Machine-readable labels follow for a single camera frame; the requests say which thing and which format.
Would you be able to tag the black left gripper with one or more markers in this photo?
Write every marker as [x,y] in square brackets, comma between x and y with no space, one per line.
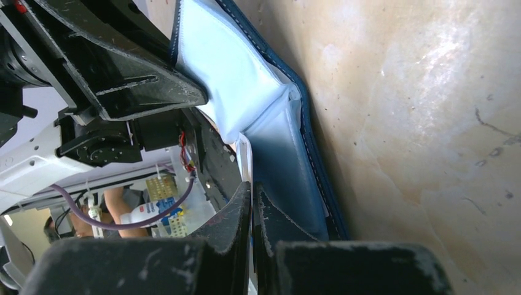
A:
[108,62]

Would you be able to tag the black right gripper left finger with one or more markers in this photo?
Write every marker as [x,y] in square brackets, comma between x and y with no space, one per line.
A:
[211,260]

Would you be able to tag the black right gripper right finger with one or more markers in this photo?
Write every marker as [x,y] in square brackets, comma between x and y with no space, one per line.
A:
[291,261]

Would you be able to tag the dark blue leather card holder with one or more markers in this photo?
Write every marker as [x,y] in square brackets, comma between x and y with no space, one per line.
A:
[262,106]

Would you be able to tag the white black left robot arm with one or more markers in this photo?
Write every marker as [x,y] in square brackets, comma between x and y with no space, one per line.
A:
[28,165]

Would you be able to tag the white plastic bottle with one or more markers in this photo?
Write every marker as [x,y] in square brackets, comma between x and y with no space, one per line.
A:
[151,209]

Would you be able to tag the person in background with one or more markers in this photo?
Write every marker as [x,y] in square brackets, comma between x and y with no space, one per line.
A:
[116,201]

